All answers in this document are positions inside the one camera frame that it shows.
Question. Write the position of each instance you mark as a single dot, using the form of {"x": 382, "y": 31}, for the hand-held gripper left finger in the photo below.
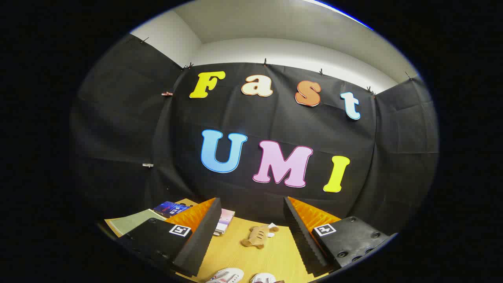
{"x": 198, "y": 239}

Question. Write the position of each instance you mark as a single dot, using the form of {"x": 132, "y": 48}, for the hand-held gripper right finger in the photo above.
{"x": 302, "y": 236}

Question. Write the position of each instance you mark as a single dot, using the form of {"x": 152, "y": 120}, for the white canvas shoe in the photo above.
{"x": 226, "y": 276}
{"x": 262, "y": 278}

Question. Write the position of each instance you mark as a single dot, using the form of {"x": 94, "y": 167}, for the cream fabric storage box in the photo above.
{"x": 133, "y": 221}

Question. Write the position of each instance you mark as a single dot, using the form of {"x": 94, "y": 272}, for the grey book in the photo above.
{"x": 221, "y": 228}

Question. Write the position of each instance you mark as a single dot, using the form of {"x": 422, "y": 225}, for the pink cover book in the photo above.
{"x": 227, "y": 215}

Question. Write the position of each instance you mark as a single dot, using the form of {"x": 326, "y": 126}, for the dark blue book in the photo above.
{"x": 169, "y": 207}

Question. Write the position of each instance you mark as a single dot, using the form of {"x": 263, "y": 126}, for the brown plush toy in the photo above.
{"x": 257, "y": 236}

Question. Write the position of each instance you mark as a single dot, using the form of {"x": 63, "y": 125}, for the black backdrop cloth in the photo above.
{"x": 275, "y": 118}

